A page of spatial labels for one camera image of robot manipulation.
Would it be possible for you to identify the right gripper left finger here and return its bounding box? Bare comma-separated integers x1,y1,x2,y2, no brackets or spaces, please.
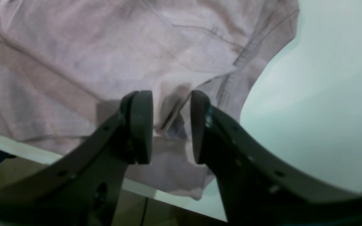
0,91,153,226

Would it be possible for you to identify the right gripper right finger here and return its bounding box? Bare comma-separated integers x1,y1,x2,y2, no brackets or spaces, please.
190,90,362,226

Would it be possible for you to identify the pink T-shirt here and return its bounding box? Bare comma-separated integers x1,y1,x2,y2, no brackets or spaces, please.
0,0,299,200

